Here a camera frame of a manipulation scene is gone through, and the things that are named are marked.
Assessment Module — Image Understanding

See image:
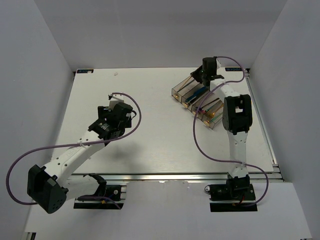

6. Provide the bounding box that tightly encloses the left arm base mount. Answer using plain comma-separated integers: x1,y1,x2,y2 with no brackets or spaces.
73,173,127,210

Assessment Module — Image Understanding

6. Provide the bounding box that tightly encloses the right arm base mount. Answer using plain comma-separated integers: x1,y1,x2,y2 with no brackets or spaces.
204,175,258,213

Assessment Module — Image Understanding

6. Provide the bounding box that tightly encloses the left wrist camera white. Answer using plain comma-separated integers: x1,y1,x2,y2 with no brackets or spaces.
108,92,125,111

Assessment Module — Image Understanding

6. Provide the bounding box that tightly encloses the right blue label sticker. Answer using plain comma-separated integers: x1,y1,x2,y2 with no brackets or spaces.
224,67,242,72

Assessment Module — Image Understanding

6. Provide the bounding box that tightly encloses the left blue label sticker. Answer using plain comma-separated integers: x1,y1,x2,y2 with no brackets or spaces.
76,69,94,74

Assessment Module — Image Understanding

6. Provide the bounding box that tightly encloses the blue knife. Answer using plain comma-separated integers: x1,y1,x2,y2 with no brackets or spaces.
185,86,207,103

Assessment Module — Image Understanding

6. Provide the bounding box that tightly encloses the clear four-compartment organizer tray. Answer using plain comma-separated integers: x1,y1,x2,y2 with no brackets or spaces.
171,79,224,129

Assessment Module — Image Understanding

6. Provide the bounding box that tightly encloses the iridescent fork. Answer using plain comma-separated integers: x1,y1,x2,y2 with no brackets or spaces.
206,112,223,124

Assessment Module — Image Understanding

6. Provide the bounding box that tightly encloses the orange chopstick diagonal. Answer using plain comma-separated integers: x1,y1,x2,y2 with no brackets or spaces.
178,75,193,91

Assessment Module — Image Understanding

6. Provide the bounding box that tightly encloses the aluminium table rail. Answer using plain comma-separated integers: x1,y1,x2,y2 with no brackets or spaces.
72,172,283,182

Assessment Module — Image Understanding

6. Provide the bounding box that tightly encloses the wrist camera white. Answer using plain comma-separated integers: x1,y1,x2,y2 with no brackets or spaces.
108,92,125,111
216,57,222,70

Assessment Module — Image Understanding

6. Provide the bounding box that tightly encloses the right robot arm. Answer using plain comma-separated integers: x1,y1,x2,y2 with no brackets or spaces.
199,56,253,200

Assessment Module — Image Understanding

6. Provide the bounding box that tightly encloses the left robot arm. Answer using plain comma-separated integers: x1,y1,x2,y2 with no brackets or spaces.
27,102,133,214

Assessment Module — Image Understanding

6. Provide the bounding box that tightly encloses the black spoon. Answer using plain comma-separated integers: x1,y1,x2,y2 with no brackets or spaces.
200,98,219,109

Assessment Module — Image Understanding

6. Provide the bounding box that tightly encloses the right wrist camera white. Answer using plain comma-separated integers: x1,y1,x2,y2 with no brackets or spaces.
216,57,222,70

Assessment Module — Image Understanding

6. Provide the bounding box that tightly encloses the black knife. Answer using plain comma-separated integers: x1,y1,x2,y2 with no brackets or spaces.
185,93,202,106

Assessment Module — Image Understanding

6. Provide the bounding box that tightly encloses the blue label sticker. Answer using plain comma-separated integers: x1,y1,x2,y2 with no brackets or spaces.
224,67,242,72
76,69,94,74

